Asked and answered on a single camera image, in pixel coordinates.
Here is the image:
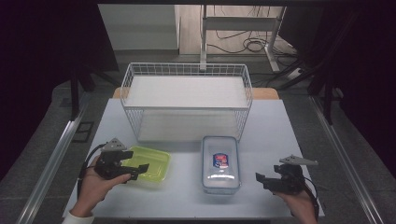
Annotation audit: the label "person's right hand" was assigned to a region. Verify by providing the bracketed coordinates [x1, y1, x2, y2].
[275, 189, 319, 224]

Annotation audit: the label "green plastic tray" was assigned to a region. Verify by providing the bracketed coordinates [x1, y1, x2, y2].
[121, 145, 172, 184]

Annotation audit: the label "white power strip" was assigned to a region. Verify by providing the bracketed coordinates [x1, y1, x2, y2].
[285, 66, 304, 82]

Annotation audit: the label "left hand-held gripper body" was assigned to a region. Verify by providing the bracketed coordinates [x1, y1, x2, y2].
[93, 137, 135, 181]

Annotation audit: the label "person's left white sleeve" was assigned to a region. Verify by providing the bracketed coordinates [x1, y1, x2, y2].
[61, 210, 95, 224]

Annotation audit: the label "black floor cables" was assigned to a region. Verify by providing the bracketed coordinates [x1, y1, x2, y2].
[206, 5, 298, 56]

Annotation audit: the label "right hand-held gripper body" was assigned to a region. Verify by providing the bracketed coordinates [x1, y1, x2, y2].
[273, 154, 319, 196]

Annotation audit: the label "clear lidded food container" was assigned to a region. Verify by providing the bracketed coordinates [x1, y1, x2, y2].
[200, 134, 242, 196]

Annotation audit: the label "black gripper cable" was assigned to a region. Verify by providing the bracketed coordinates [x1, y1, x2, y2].
[76, 143, 107, 200]
[290, 175, 320, 222]

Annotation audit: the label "black square floor plate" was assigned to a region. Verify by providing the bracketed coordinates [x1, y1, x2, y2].
[72, 120, 95, 144]

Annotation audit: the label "aluminium rail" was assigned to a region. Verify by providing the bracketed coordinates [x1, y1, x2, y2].
[16, 92, 92, 224]
[308, 94, 387, 224]

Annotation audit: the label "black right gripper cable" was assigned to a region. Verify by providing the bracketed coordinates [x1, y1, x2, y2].
[290, 175, 320, 222]

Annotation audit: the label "person's left hand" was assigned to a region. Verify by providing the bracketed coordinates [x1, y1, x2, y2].
[70, 155, 132, 217]

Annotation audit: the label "white cabinet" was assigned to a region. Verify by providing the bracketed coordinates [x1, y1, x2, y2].
[97, 3, 181, 52]

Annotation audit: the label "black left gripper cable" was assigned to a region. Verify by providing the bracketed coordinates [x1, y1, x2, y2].
[76, 143, 107, 200]

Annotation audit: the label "white metal desk frame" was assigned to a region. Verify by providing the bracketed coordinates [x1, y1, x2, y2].
[199, 4, 288, 74]

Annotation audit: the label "wooden table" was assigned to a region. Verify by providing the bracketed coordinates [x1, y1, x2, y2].
[111, 86, 280, 101]

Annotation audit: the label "white wire rack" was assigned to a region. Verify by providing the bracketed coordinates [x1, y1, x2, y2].
[120, 62, 254, 145]

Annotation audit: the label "black stand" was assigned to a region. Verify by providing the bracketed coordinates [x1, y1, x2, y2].
[68, 60, 121, 122]
[267, 46, 345, 126]

